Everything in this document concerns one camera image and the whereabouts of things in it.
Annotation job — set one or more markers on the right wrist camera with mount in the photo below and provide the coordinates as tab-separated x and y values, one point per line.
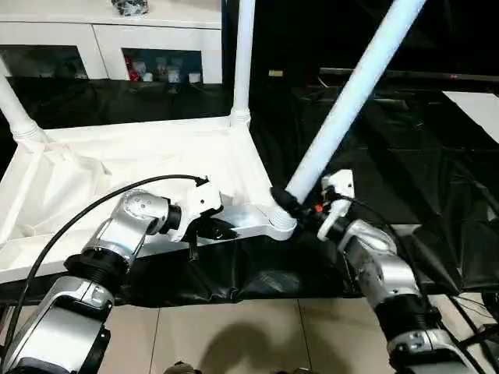
339	183

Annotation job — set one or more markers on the white flat board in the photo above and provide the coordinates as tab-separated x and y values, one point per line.
475	109

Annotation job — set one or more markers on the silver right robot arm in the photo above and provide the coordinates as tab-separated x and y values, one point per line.
382	265

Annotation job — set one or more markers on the dark object on cabinet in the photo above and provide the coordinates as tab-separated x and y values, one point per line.
130	7

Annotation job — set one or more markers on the black glossy mat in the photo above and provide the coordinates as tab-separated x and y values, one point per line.
390	175

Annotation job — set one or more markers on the small tan label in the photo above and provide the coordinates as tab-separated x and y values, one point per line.
276	72

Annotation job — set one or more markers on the white cabinet with glass doors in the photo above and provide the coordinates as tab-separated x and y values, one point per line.
109	35

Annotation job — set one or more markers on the long black bar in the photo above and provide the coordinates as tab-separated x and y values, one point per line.
409	75

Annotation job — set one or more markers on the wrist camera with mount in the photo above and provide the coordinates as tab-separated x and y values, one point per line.
200	198
339	183

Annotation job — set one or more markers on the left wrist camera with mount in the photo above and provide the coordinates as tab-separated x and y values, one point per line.
200	198

